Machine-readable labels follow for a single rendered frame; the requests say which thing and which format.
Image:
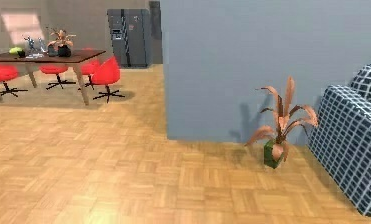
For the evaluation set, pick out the red swivel chair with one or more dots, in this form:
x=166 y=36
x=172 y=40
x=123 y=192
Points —
x=53 y=70
x=89 y=68
x=3 y=74
x=107 y=74

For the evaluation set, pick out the dark grey fridge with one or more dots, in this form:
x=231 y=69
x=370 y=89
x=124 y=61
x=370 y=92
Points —
x=130 y=36

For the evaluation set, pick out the brown plant in green pot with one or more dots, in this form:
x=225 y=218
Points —
x=280 y=126

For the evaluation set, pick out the dark wooden dining table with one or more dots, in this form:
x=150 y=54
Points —
x=76 y=56

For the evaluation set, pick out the brown plant in black pot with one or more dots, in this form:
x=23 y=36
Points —
x=62 y=45

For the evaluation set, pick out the grey cup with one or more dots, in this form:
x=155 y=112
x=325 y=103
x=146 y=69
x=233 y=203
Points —
x=52 y=51

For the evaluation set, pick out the silver figurine statue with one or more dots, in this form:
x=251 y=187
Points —
x=34 y=46

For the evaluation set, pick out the blue checked sofa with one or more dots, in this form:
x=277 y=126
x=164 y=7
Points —
x=351 y=140

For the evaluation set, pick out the green fruit in black bowl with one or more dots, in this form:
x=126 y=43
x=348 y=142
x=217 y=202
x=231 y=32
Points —
x=16 y=51

